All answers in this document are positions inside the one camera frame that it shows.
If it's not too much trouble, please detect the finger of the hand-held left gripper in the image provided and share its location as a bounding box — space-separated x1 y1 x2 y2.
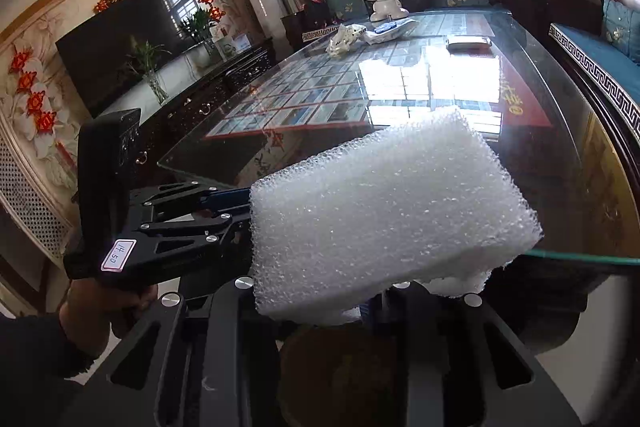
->
130 181 253 224
135 212 256 280

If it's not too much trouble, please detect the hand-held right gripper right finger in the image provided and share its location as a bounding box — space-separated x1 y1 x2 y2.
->
367 279 583 427

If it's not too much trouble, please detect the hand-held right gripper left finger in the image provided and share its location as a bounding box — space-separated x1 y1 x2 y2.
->
60 277 281 427

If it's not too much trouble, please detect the yellow plastic trash bin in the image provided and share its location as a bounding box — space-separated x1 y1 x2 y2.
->
277 321 408 427

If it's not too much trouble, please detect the white foam block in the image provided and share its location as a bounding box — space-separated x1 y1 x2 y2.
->
249 104 544 327

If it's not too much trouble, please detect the person's left forearm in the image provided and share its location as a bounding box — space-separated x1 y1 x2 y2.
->
0 314 98 427

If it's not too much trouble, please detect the person's left hand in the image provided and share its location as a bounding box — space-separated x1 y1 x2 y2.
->
59 279 158 358

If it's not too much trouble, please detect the white lattice radiator cover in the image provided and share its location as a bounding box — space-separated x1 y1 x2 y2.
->
0 132 71 258

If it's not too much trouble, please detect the bamboo plant in glass vase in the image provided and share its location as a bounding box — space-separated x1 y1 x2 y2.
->
122 36 173 105

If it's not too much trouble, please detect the dark wooden television cabinet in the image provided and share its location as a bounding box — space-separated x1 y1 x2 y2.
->
97 39 276 188

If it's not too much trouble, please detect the black television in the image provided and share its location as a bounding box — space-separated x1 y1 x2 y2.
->
55 0 201 118

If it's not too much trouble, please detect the crumpled patterned wrapper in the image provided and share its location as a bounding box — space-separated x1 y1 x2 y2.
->
326 23 372 56

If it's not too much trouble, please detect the carved wooden table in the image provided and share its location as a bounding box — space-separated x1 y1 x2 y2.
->
157 5 640 348

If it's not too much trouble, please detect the white and blue packet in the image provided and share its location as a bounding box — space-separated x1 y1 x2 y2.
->
362 18 417 45

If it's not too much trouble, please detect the flat white box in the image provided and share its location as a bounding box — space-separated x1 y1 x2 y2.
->
446 35 493 52

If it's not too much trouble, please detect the wooden sofa with blue seat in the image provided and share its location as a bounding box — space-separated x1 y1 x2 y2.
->
545 0 640 148

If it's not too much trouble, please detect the teal embroidered pillow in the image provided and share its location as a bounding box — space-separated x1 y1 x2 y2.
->
600 0 640 60

